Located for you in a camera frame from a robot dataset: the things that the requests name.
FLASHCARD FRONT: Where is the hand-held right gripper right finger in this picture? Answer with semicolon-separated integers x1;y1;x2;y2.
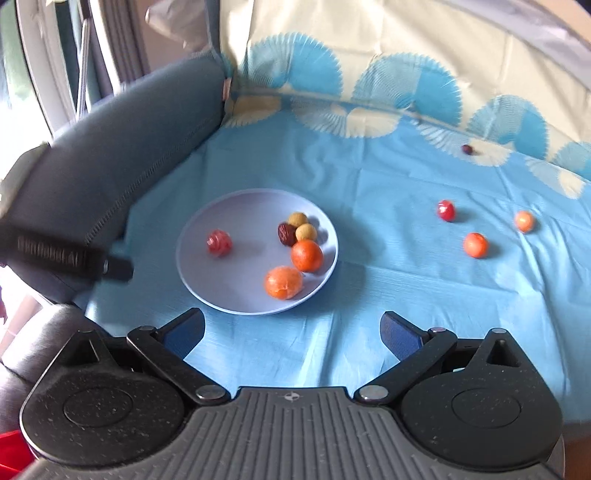
353;311;536;403

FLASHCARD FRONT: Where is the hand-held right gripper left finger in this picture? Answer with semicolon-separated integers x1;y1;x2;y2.
46;308;232;407

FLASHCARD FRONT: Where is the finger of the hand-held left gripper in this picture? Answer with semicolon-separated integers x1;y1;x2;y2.
104;257;136;282

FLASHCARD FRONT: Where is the lavender plate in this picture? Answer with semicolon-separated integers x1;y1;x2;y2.
175;188;340;317

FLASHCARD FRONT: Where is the deep orange tangerine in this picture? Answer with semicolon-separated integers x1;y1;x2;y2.
290;240;324;273

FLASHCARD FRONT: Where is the blue fan print cloth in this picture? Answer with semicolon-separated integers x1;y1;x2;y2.
74;0;591;422

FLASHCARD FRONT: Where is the dark grey cushion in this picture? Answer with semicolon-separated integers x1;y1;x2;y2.
0;302;99;398

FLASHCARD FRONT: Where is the blue sofa armrest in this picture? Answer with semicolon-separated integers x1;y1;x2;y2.
9;55;237;306

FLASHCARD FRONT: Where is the white plastic bag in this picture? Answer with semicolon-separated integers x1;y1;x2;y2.
145;0;219;52

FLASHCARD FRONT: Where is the white window frame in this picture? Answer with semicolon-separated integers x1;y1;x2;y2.
14;0;153;130

